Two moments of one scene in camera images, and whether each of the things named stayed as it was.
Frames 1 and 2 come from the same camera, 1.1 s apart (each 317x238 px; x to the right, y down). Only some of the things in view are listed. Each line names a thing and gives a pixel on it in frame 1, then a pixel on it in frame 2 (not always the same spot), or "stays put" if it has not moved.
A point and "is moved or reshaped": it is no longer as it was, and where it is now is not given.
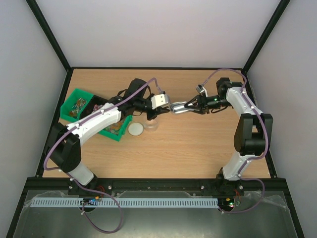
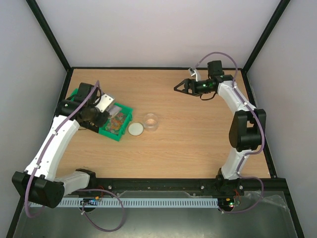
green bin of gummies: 116,131 stays put
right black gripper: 201,104 -> 190,87
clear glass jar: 151,125 stays put
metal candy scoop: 179,107 is moved or reshaped
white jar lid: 135,129 stays put
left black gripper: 157,111 -> 100,123
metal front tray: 259,214 stays put
